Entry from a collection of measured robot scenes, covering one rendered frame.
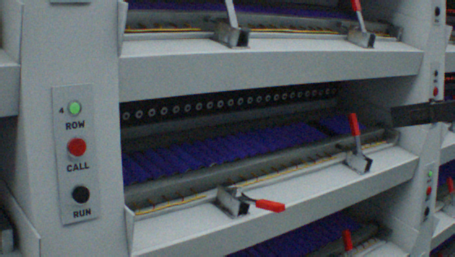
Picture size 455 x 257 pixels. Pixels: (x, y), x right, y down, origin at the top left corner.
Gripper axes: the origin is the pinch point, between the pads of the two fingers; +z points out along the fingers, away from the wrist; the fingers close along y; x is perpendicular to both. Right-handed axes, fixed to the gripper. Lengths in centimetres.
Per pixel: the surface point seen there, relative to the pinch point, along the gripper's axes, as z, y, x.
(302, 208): 10.5, -16.1, -9.8
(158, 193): 15.1, -34.6, -4.0
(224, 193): 11.7, -27.8, -5.4
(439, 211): 19, 41, -25
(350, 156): 12.5, -1.0, -5.2
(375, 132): 15.7, 12.3, -2.7
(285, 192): 12.2, -17.1, -7.4
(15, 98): 7, -53, 7
